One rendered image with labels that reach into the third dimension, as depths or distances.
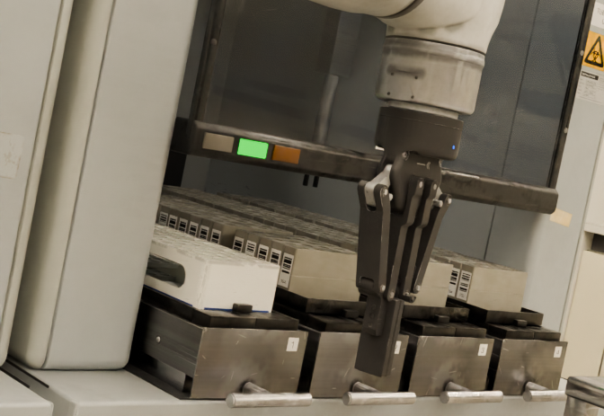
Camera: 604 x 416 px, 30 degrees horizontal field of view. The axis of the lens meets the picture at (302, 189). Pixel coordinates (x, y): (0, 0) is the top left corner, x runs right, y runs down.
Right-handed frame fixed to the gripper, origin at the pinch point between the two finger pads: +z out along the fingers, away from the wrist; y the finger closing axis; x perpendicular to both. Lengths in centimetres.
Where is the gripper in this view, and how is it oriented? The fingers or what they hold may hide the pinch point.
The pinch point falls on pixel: (378, 334)
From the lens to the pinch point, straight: 102.0
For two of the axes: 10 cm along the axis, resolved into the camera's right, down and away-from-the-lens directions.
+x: 7.9, 1.8, -5.8
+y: -5.8, -0.7, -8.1
